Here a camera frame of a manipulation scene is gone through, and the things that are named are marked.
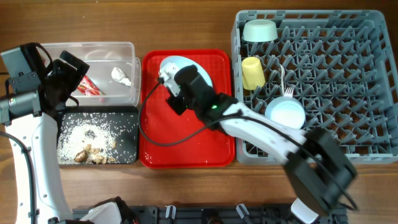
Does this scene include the red strawberry snack wrapper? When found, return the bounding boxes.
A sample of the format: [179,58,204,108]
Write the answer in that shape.
[73,76,105,105]

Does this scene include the light blue plate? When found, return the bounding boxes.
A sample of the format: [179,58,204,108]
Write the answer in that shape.
[159,55,213,86]

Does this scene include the white napkin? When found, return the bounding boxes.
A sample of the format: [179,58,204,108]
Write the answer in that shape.
[111,67,131,86]

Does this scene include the yellow plastic cup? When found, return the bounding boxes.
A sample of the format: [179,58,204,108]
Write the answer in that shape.
[242,57,266,90]

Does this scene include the pale green bowl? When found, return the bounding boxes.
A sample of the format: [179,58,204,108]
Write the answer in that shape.
[243,19,278,42]

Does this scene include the white plastic spoon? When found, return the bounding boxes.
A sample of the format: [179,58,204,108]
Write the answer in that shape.
[280,64,285,96]

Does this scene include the light blue bowl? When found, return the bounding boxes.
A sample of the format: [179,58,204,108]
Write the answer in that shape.
[264,96,305,129]

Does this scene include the white plastic fork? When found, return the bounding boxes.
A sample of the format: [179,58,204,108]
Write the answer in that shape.
[284,87,295,97]

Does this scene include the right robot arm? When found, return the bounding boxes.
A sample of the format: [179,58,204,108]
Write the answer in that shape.
[159,58,358,223]

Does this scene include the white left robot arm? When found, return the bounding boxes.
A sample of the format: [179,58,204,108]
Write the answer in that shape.
[1,42,89,223]

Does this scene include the grey dishwasher rack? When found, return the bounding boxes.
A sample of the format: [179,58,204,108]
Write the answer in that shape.
[231,10,397,164]

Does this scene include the red serving tray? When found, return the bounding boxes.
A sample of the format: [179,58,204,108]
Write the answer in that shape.
[139,49,236,169]

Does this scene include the clear plastic bin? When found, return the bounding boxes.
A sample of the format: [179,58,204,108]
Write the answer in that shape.
[42,42,141,106]

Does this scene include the black plastic tray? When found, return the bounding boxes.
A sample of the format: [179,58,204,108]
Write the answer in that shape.
[55,105,141,166]

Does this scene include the spilled rice grains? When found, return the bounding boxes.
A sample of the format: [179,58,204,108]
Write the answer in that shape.
[57,111,139,164]

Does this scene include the brown food scraps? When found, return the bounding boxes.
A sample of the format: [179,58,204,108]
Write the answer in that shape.
[73,144,116,164]

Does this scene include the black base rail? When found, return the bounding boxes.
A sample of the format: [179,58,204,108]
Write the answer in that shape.
[72,202,348,224]

